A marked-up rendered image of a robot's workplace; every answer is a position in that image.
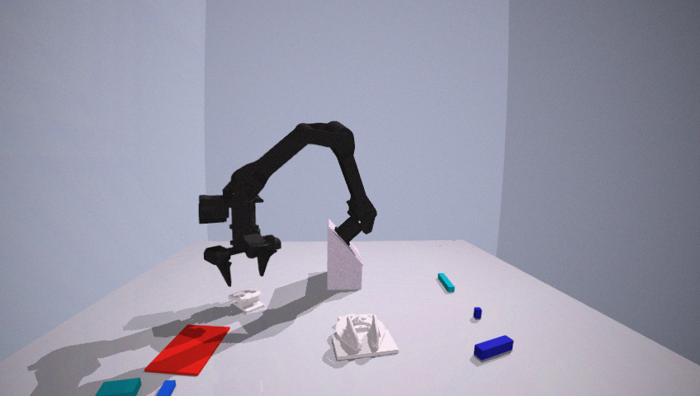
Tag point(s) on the teal rectangular bar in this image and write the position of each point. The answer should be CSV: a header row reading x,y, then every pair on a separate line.
x,y
447,283

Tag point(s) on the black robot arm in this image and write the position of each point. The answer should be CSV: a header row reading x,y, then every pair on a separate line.
x,y
241,192

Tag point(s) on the teal flat block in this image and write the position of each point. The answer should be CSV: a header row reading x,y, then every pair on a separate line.
x,y
125,387

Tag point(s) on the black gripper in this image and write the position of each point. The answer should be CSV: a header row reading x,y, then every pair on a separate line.
x,y
220,256

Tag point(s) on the red flat plate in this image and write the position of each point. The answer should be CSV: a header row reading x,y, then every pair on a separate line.
x,y
189,351

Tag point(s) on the blue long bar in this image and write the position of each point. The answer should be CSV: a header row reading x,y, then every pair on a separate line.
x,y
167,388

